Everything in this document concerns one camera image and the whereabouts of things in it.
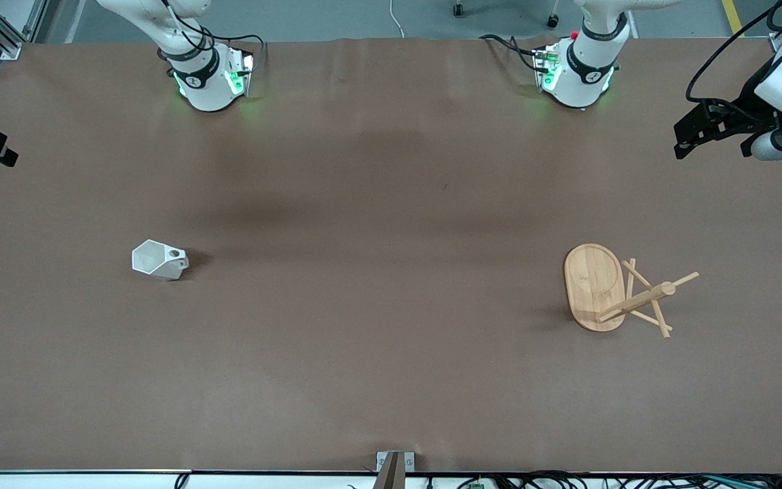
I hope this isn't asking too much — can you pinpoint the white faceted cup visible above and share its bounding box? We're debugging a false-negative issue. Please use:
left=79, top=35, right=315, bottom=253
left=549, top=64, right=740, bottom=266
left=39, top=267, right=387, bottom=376
left=132, top=239, right=189, bottom=281

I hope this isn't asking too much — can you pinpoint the wooden cup rack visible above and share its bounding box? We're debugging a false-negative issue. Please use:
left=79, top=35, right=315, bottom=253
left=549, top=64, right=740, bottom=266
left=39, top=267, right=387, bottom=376
left=563, top=243, right=699, bottom=339

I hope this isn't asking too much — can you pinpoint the yellow floor tape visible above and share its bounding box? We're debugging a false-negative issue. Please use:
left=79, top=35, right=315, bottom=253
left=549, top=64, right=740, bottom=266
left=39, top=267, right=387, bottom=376
left=722, top=0, right=745, bottom=35

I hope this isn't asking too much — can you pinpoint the brown paper table cover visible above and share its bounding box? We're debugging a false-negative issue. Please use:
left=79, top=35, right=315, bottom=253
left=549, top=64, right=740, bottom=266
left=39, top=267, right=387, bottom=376
left=0, top=37, right=782, bottom=474

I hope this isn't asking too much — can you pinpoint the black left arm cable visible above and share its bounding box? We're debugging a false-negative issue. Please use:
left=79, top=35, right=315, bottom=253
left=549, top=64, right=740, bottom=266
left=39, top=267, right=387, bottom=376
left=686, top=0, right=782, bottom=103

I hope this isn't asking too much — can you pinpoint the black base cable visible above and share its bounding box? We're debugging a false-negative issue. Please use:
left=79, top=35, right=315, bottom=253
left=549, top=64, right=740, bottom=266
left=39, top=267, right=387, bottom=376
left=191, top=27, right=266, bottom=69
left=479, top=34, right=541, bottom=72

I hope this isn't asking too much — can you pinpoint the black cable bundle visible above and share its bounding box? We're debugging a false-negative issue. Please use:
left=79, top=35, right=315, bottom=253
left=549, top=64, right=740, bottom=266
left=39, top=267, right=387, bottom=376
left=459, top=470, right=782, bottom=489

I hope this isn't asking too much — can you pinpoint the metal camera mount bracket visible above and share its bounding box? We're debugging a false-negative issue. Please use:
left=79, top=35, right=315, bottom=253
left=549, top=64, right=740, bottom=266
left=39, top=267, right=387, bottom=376
left=372, top=451, right=415, bottom=489

